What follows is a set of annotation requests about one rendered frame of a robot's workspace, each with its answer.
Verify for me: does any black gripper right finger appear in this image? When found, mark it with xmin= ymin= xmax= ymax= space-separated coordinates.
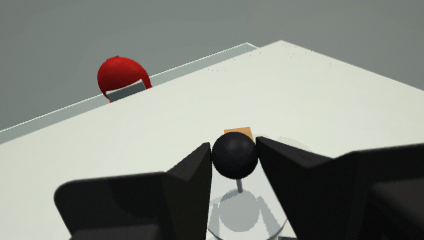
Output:
xmin=255 ymin=136 xmax=424 ymax=240

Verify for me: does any tan cube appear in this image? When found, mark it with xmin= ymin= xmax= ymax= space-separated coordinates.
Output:
xmin=224 ymin=127 xmax=254 ymax=141

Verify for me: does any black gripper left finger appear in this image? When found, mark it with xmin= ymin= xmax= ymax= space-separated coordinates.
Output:
xmin=53 ymin=142 xmax=212 ymax=240

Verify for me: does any french press coffee plunger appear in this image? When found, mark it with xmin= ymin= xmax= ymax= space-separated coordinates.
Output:
xmin=207 ymin=132 xmax=298 ymax=240

